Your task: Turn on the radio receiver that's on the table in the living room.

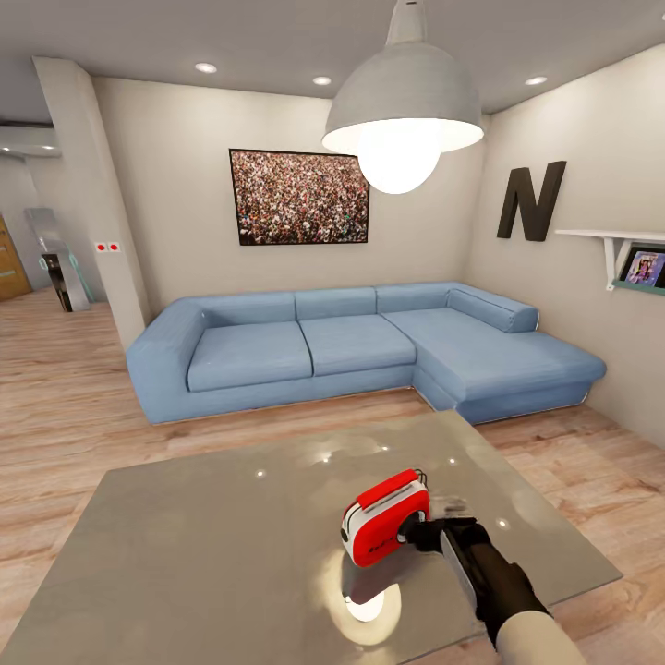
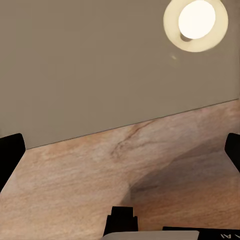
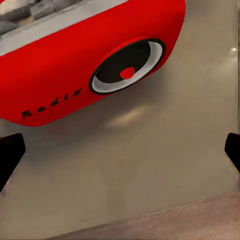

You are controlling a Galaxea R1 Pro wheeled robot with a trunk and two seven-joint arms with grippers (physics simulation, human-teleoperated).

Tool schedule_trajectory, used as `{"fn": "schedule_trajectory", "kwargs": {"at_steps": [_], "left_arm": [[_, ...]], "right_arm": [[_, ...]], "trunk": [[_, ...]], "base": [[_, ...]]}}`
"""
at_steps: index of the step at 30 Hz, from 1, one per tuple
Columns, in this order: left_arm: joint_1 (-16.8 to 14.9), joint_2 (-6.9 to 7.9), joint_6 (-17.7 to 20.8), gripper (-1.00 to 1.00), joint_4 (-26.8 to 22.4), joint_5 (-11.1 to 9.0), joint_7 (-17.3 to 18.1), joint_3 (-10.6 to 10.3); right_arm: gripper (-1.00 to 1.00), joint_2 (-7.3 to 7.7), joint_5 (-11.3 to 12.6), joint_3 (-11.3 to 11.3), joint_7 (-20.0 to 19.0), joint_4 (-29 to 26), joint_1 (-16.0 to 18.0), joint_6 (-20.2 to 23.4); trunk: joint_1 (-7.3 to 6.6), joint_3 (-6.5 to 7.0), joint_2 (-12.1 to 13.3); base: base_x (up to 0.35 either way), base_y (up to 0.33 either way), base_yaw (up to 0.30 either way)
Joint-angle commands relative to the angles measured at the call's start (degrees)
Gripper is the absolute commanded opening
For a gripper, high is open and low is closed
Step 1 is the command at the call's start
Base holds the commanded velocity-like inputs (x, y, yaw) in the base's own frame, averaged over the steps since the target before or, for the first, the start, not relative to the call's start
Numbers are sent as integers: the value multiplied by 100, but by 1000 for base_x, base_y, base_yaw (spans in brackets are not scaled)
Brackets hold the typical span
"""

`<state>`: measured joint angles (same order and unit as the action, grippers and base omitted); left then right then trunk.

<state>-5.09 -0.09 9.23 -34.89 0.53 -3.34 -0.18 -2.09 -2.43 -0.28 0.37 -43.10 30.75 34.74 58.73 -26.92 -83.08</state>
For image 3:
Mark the radio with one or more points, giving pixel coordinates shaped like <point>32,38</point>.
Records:
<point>59,56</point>

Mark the coffee table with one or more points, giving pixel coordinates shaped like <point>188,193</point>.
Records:
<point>155,145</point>

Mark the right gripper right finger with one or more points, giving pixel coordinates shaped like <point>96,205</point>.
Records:
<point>232,148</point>

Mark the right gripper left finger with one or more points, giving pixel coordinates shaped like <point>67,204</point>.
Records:
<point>12,148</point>

